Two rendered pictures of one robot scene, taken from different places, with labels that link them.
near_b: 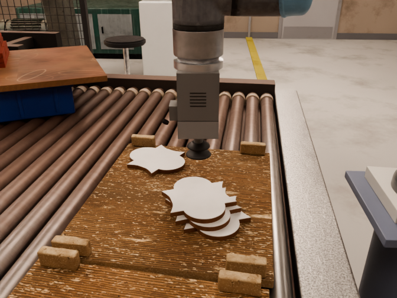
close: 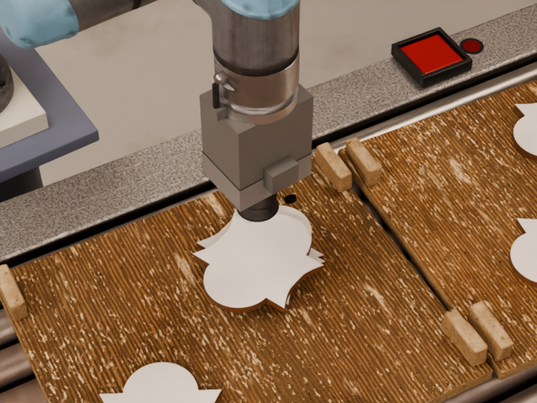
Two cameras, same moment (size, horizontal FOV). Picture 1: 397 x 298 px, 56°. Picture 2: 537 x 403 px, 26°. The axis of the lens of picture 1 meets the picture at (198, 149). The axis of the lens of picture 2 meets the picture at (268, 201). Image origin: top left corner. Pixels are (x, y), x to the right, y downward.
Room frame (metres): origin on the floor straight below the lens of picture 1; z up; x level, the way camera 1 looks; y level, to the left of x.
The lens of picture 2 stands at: (1.02, 0.63, 1.92)
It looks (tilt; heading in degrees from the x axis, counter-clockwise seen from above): 48 degrees down; 234
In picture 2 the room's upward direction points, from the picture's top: straight up
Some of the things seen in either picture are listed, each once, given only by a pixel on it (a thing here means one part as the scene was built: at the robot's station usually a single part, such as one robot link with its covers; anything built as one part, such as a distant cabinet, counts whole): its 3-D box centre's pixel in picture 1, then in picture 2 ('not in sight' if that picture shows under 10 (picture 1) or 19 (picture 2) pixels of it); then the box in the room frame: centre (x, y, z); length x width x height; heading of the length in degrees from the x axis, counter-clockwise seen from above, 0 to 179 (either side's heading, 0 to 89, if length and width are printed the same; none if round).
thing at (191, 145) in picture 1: (198, 146); (257, 196); (0.57, 0.00, 1.06); 0.04 x 0.04 x 0.02
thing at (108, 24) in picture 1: (98, 25); not in sight; (6.78, 1.73, 0.38); 1.90 x 1.80 x 0.75; 86
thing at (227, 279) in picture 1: (240, 282); (362, 161); (0.38, -0.06, 0.95); 0.06 x 0.02 x 0.03; 79
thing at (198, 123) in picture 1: (191, 94); (261, 139); (0.57, 0.01, 1.16); 0.10 x 0.09 x 0.16; 89
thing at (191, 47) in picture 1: (198, 43); (253, 69); (0.57, 0.00, 1.23); 0.08 x 0.08 x 0.05
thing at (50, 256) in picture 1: (59, 258); (490, 331); (0.43, 0.21, 0.95); 0.06 x 0.02 x 0.03; 79
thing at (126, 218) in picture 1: (181, 196); (234, 326); (0.63, 0.03, 0.93); 0.41 x 0.35 x 0.02; 171
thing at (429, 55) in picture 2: not in sight; (431, 57); (0.17, -0.17, 0.92); 0.06 x 0.06 x 0.01; 82
